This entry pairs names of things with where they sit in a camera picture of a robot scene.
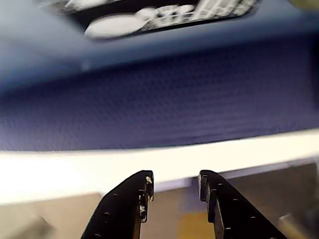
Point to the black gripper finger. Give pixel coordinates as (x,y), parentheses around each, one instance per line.
(231,214)
(119,206)

